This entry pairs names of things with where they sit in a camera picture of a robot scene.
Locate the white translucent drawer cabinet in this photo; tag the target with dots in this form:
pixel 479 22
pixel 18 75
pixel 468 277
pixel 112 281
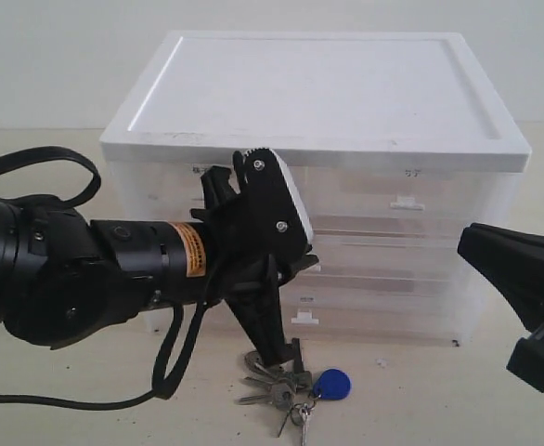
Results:
pixel 374 101

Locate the small drawer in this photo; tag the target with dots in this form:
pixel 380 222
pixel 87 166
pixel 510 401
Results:
pixel 164 191
pixel 360 200

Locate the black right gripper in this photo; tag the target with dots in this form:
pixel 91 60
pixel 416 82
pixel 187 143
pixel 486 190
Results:
pixel 513 262

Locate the key bunch with blue fob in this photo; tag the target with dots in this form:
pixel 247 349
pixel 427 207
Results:
pixel 295 391

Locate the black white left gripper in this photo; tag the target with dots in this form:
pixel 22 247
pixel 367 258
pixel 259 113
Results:
pixel 264 239

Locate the wide clear drawer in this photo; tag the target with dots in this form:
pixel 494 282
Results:
pixel 341 315
pixel 359 259

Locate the top right small drawer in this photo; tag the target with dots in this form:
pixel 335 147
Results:
pixel 360 200

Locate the top left small drawer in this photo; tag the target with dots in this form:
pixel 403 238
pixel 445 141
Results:
pixel 164 191

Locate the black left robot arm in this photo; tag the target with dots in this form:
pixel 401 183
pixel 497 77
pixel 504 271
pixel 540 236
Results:
pixel 64 277

